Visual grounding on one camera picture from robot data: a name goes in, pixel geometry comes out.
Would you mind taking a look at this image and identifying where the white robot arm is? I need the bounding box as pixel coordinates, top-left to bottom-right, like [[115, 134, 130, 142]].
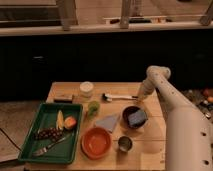
[[138, 66, 213, 171]]

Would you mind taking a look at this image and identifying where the dark bowl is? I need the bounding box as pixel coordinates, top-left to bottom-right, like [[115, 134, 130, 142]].
[[122, 106, 146, 129]]

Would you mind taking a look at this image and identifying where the red bowl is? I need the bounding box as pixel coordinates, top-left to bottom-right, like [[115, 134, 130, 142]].
[[81, 127, 112, 160]]

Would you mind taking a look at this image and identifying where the blue sponge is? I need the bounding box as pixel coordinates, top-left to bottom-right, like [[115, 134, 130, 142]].
[[128, 110, 148, 128]]

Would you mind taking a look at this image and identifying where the grey folded cloth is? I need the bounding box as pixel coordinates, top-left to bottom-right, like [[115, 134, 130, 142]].
[[95, 114, 120, 133]]

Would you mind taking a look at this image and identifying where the spice bottle rack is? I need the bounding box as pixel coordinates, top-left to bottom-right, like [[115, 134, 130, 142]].
[[187, 88, 213, 119]]

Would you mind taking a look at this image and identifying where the green plastic cup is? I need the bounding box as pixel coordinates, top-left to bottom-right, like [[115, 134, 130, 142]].
[[87, 101, 100, 117]]

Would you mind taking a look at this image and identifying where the small metal cup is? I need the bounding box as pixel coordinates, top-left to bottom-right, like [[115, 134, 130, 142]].
[[117, 136, 133, 153]]

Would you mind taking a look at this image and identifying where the white lidded jar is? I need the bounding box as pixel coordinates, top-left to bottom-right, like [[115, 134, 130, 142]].
[[79, 81, 94, 98]]

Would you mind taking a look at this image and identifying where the orange peach fruit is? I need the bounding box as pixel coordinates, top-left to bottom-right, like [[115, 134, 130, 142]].
[[64, 116, 77, 130]]

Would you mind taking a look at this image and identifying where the dark wooden block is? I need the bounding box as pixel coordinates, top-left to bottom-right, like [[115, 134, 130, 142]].
[[53, 94, 74, 103]]

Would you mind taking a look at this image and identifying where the yellow banana piece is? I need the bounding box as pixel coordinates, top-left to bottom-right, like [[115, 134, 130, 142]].
[[56, 110, 64, 130]]

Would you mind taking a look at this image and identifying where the green plastic tray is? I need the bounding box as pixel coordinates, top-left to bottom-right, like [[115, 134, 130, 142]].
[[18, 103, 83, 164]]

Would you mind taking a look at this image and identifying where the bunch of dark grapes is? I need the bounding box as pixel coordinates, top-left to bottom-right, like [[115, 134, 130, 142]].
[[35, 127, 62, 142]]

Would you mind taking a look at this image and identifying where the metal fork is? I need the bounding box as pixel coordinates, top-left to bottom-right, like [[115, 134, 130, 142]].
[[32, 134, 71, 157]]

